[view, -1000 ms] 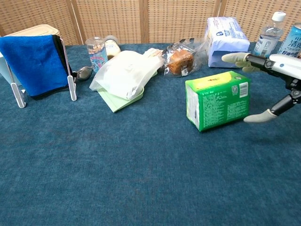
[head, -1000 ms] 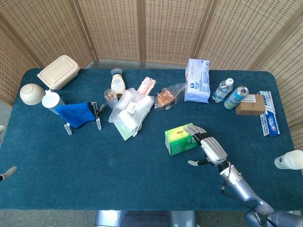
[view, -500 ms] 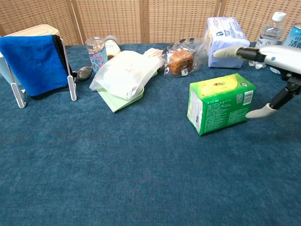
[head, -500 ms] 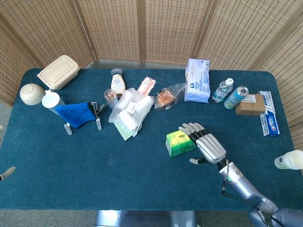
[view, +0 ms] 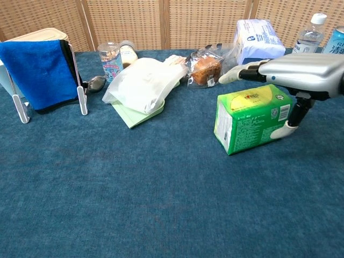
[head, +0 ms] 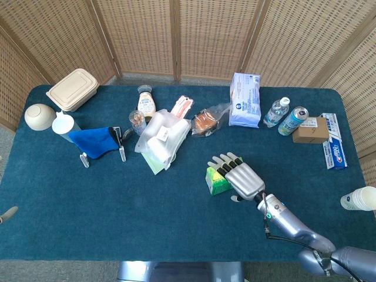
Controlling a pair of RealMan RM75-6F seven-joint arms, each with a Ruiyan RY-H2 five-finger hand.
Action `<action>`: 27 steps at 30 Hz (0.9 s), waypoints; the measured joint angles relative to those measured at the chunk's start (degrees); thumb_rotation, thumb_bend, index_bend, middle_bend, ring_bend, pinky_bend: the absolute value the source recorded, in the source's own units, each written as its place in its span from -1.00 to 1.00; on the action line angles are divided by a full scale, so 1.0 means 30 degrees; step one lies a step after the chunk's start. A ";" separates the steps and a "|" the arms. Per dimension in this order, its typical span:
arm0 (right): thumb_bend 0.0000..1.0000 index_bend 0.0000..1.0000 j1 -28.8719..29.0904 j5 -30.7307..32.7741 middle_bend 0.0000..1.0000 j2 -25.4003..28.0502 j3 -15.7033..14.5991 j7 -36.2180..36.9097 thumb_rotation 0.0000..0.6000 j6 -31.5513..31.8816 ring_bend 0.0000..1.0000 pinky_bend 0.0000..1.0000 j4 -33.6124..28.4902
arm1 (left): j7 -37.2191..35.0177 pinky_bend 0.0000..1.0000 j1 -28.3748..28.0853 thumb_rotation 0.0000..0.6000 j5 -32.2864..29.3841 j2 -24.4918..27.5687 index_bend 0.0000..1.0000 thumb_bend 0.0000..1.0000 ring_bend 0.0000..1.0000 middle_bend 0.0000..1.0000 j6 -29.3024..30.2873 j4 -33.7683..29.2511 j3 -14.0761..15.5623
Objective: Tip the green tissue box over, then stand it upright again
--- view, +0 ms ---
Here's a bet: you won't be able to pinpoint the pale blue tissue pack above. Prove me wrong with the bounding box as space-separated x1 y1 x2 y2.
233 19 286 71

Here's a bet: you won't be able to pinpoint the metal spoon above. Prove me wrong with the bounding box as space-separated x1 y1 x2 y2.
82 76 107 94

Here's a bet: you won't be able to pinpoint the clear snack jar blue label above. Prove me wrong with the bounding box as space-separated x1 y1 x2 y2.
97 42 124 83

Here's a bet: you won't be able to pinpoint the clear water bottle white cap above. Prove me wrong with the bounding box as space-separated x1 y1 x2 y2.
291 12 328 54

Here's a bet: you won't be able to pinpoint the beige lidded container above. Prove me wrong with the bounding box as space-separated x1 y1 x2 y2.
4 27 69 45

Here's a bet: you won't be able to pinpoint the bamboo folding screen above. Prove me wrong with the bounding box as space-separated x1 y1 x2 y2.
0 0 344 53

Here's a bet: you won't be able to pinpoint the green tissue pack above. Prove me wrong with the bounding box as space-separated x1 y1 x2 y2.
213 83 295 156

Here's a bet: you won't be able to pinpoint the white plastic bag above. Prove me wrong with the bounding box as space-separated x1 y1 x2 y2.
102 54 189 115

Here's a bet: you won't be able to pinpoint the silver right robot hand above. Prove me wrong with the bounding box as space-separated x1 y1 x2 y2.
218 52 344 140

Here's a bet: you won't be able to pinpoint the blue towel with black trim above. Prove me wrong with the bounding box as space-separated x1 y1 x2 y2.
0 39 79 113

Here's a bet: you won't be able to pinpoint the light green tray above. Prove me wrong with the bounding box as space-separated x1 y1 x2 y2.
111 80 181 130

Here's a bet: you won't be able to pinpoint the teal drink can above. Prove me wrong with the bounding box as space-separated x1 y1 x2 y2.
321 26 344 55

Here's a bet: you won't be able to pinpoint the bread in clear wrapper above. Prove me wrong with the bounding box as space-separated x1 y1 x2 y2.
187 43 236 89

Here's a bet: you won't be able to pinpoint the small glass jar cream contents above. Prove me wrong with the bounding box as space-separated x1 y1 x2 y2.
118 40 139 69

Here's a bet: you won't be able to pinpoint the white folding rack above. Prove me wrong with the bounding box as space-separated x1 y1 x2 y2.
0 40 89 124

